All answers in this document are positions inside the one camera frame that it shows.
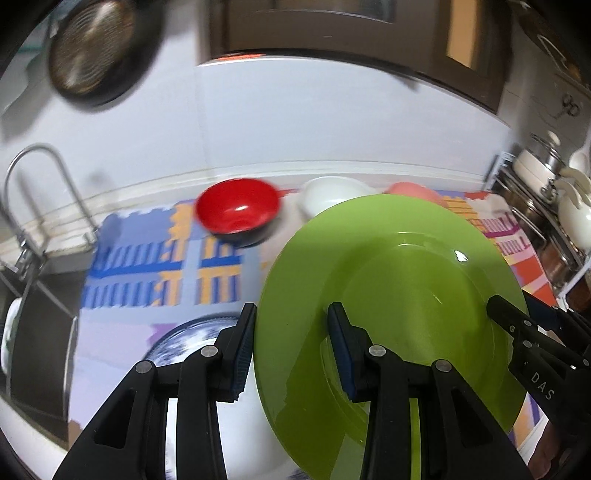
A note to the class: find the green plate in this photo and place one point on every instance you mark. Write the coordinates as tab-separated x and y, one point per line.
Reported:
406	277

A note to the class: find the steel kitchen sink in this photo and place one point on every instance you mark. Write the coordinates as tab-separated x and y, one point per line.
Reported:
41	360

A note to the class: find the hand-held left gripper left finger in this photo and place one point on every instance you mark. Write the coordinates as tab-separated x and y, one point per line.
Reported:
238	355

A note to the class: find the cream pot with lid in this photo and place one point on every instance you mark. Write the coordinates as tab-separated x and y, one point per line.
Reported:
535	161

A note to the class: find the white ladle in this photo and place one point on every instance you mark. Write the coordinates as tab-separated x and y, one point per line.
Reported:
579	159

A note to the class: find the red and black bowl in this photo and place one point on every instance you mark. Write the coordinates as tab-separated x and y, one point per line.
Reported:
238	210

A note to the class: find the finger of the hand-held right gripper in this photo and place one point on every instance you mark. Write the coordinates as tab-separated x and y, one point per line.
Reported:
549	314
508	318

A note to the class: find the pink bowl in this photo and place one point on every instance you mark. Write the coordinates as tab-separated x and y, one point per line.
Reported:
415	190

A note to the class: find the black scissors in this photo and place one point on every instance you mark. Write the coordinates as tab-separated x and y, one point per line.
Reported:
569	105

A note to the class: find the blue patterned white plate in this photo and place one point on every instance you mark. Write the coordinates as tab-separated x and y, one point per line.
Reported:
194	332

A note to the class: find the steel pot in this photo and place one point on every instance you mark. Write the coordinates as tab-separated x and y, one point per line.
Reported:
533	217

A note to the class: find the metal pot rack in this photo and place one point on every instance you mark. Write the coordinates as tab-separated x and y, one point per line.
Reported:
503	175

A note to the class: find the white dish in sink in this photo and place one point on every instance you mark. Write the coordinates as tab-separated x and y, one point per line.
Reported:
9	332

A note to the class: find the tall chrome kitchen faucet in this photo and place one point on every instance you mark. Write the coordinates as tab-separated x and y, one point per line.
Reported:
21	263

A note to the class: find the colourful patterned table mat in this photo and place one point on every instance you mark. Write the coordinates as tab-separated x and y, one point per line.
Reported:
138	258

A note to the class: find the cream teapot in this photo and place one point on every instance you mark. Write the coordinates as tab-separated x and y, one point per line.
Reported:
577	217

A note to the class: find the thin gooseneck faucet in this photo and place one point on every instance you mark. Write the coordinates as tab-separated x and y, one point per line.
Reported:
51	157

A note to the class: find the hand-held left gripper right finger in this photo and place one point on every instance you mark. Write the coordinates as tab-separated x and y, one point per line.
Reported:
344	360

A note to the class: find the white bowl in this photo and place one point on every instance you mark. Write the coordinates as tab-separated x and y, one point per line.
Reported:
328	194

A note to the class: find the dark wooden window frame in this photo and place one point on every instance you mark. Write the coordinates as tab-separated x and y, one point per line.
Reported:
351	32

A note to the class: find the copper coloured pot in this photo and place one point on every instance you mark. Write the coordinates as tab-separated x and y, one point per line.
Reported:
561	261

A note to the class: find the black frying pan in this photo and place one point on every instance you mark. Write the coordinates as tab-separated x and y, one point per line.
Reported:
92	50

